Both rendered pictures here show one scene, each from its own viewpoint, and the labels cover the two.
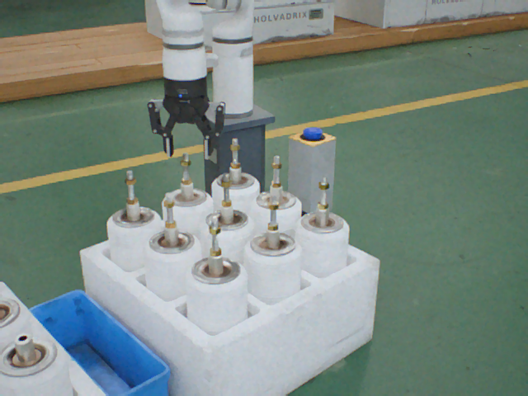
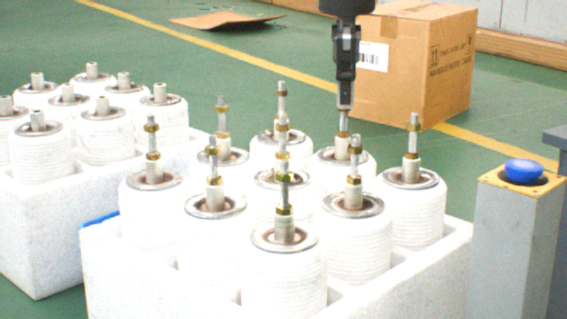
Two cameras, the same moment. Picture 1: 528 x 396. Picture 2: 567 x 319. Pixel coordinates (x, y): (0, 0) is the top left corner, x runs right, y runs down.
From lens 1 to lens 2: 127 cm
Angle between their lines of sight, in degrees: 78
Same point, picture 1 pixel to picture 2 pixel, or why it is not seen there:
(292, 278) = (185, 252)
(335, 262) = (246, 293)
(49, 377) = (14, 141)
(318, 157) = (487, 207)
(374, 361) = not seen: outside the picture
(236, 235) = (250, 190)
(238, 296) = (128, 210)
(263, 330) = (122, 265)
